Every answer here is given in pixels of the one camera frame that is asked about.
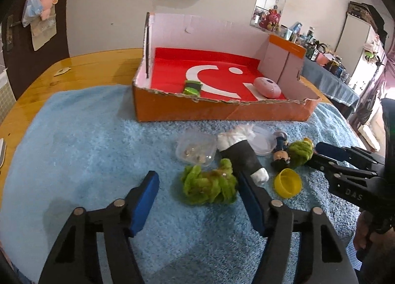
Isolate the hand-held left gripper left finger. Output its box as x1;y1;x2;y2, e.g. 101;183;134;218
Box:
39;170;160;284

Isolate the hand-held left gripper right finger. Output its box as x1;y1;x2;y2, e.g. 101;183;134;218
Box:
236;168;360;284

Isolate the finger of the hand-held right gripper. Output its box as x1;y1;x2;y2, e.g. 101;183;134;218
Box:
315;141;386;169
305;154;378;180

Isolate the small green yarn bundle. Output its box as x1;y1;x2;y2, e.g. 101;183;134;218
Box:
287;137;315;169

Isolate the yellow capsule half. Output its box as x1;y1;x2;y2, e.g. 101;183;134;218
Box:
274;168;302;199

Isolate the small doll figurine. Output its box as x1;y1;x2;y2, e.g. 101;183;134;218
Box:
271;131;291;173

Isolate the large green yarn bundle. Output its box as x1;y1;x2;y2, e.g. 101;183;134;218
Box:
180;159;239;205

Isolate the black and white sock roll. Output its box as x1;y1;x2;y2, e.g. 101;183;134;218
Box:
217;125;270;183

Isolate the clear plastic container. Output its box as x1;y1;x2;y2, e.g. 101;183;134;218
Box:
175;127;217;166

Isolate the orange cardboard box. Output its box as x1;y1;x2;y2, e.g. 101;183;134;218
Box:
132;12;321;122

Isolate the person's right hand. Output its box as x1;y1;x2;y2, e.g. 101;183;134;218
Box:
354;213;380;269

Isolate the clear capsule half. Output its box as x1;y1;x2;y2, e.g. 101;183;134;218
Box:
250;127;277;156

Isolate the side table with blue cloth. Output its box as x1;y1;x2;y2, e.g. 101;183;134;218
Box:
301;56;360;115

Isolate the light blue fluffy towel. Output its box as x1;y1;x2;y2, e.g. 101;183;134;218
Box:
0;85;371;284

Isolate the pink oval device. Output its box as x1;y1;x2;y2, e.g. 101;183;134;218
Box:
254;77;282;98

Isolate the pink curtain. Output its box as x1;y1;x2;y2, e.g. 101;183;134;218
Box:
349;34;395;149

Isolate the cluster of bottles and jars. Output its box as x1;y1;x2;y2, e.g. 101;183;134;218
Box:
279;22;355;84

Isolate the white refrigerator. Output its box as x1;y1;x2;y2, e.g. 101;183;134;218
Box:
335;13;372;65

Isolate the green black striped toy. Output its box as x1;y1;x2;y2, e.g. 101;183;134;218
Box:
183;80;202;96

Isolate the dark bag on refrigerator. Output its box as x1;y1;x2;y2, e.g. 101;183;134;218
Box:
349;1;386;35

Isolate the pink plush toy with ears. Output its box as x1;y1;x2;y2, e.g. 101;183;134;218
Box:
259;9;283;30

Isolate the dark brown door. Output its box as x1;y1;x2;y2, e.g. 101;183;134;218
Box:
0;0;73;102

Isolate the beige paper bag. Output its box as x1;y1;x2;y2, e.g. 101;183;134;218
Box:
31;9;58;52

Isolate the pale pink plush toy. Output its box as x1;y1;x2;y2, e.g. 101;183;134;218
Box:
39;0;58;21

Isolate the metal door handle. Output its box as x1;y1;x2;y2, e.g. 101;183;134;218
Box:
4;15;14;52

